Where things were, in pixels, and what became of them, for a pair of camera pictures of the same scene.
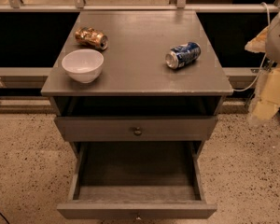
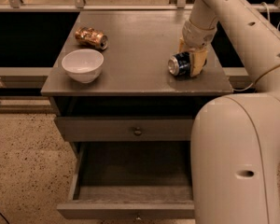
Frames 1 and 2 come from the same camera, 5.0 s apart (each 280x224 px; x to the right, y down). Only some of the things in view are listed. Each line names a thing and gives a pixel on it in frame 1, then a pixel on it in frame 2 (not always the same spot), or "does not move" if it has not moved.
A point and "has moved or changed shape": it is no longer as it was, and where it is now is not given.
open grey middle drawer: [136, 181] does not move
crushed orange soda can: [91, 36] does not move
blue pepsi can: [183, 55] has moved or changed shape
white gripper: [278, 40] → [196, 35]
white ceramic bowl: [83, 65] does not move
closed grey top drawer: [134, 128] does not move
